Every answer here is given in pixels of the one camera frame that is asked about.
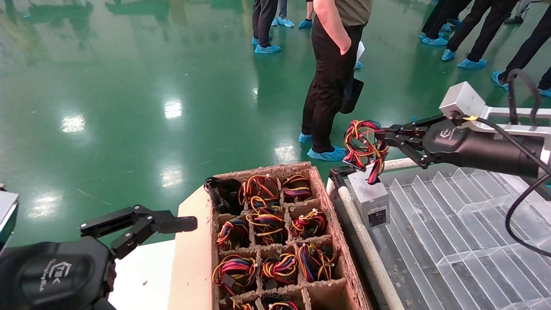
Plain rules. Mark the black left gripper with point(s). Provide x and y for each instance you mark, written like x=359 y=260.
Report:
x=51 y=275

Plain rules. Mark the beige cardboard sheet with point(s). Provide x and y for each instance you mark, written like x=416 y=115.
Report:
x=193 y=241

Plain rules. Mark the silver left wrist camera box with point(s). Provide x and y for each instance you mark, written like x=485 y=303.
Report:
x=7 y=215

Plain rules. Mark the person short-sleeved shirt black trousers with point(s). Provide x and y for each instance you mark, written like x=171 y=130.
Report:
x=329 y=86

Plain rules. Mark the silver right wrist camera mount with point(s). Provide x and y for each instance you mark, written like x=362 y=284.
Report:
x=462 y=99

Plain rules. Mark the black pipe corner connector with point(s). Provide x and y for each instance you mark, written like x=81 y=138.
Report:
x=336 y=174

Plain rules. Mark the brown pulp divider tray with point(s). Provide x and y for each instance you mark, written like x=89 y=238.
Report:
x=320 y=189

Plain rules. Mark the clear plastic divider tray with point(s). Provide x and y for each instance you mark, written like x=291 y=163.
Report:
x=465 y=241

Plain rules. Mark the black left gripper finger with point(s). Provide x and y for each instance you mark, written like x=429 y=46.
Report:
x=172 y=224

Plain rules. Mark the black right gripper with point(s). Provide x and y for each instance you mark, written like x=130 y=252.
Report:
x=482 y=150

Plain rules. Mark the dark tote bag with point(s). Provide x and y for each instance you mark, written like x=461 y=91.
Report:
x=351 y=97

